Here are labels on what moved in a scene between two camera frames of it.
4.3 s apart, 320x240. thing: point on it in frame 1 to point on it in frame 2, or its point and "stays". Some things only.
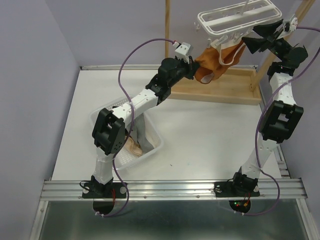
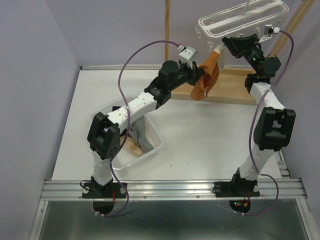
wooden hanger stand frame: [237, 86] stays
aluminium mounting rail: [195, 189] stays
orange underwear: [213, 61] to [211, 68]
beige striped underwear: [133, 146] stays
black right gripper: [255, 43] to [241, 45]
